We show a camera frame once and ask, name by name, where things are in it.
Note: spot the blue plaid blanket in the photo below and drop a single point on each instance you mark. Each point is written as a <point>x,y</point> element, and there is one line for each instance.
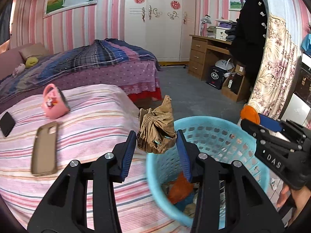
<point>80,58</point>

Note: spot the orange trash in basket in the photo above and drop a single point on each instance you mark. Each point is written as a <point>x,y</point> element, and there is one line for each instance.
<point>180,189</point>

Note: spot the black box on floor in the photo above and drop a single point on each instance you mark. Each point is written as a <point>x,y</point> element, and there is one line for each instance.
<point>216,77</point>

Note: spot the brown pillow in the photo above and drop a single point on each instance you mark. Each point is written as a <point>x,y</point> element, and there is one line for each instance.
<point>35,50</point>

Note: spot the light blue plastic basket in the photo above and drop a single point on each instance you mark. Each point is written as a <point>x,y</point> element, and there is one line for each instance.
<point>220,157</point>

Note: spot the wooden desk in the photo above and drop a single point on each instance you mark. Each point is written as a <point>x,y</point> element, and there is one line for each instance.
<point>206,52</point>

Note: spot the purple dotted bed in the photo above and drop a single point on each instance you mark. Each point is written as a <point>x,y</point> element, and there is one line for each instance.
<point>109,77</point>

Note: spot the brown phone case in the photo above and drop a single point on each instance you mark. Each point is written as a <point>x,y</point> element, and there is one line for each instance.
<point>43,161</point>

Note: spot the yellow green plush toy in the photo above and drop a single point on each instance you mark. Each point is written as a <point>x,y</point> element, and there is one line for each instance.
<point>30,62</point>

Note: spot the white wardrobe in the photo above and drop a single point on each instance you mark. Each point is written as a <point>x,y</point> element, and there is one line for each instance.
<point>163,27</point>

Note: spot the pink cartoon mug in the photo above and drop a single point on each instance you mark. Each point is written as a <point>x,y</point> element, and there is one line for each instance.
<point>54,102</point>

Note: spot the brown paper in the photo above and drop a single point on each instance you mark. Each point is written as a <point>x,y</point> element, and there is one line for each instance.
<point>156,128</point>

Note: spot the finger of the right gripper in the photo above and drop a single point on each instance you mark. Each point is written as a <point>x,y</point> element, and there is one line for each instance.
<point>260,133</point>
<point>270,123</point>

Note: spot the orange plastic lid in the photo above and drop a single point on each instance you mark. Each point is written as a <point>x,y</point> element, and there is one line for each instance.
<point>249,113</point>

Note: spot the pink plush toy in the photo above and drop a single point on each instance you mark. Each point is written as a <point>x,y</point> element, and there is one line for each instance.
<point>18,70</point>

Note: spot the floral curtain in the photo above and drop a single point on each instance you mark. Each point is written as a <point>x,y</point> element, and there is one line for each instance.
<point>277,69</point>

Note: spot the desk lamp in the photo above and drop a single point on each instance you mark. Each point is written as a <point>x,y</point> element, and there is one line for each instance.
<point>205,21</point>

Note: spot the pink striped bed sheet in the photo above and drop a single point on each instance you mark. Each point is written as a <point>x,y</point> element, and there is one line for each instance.
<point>101,116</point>

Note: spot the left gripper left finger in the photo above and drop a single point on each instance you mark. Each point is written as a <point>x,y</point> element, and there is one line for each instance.
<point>63,208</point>

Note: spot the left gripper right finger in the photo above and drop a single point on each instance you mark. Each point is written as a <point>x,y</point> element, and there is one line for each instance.
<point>229,198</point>

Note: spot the black wallet case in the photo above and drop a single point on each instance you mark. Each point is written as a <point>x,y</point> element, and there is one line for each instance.
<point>7,123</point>

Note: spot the black hanging coat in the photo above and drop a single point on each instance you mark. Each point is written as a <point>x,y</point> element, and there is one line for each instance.
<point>250,37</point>

